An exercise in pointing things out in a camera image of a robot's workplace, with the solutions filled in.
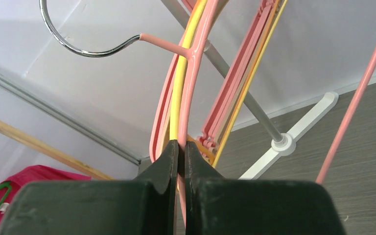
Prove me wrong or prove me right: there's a wooden clothes rack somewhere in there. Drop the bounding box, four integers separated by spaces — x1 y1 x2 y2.
0 120 114 180

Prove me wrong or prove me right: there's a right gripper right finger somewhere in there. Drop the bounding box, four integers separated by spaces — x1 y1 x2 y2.
185 141 345 235

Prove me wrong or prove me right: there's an orange wire hanger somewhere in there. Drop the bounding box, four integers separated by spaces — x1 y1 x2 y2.
197 0 281 166

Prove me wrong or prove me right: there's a red garment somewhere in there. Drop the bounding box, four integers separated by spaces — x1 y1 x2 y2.
0 165 91 221

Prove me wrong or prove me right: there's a thick pink plastic hanger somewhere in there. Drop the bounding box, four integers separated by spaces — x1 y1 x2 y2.
141 0 207 162

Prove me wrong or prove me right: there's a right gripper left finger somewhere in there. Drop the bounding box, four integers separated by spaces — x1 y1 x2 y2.
0 140 179 235

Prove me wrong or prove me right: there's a thin pink wire hanger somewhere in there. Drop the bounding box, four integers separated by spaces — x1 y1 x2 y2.
39 0 376 228

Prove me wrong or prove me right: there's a yellow wire hanger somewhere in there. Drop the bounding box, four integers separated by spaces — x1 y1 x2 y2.
169 0 286 167

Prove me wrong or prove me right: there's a beige plastic hanger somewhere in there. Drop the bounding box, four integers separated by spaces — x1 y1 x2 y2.
157 0 278 153

